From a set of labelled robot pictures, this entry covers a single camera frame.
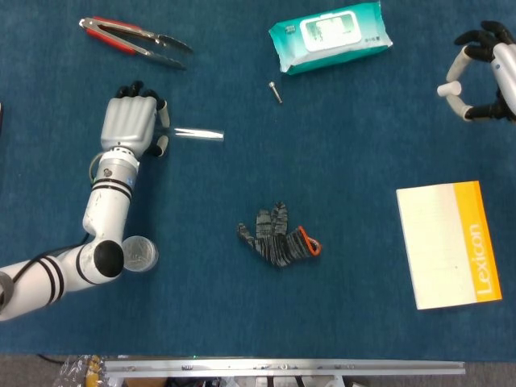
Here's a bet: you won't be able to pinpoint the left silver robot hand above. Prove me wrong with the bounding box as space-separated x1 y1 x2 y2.
99 80 170 159

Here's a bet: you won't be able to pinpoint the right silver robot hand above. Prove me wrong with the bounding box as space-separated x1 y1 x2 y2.
437 20 516 123

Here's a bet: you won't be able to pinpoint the small white cap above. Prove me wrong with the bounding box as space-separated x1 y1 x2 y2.
437 81 462 98

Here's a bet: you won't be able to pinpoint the clear glass test tube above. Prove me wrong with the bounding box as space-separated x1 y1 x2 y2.
159 126 226 143

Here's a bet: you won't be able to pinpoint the clear round jar of clips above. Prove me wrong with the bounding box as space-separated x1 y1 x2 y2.
120 236 160 273

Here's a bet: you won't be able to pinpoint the blue table cloth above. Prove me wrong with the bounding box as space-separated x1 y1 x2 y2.
0 0 516 362

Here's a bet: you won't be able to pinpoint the teal wet wipes pack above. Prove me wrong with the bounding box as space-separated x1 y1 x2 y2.
268 0 394 77

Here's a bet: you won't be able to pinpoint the white and orange Lexicon book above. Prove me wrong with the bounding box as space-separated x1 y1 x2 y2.
395 180 504 311

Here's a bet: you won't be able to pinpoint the grey knit work glove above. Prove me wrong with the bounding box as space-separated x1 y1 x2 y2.
236 201 323 270

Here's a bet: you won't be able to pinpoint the crinkled clear plastic bag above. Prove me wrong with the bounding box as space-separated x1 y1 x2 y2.
52 354 106 387

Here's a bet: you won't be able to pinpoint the metal tongs with red handle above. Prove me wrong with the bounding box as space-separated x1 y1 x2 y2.
78 16 194 71

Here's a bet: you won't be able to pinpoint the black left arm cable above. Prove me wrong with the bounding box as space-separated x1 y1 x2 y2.
10 231 92 283

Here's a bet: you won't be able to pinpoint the aluminium frame rail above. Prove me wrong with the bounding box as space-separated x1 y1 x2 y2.
103 356 467 380

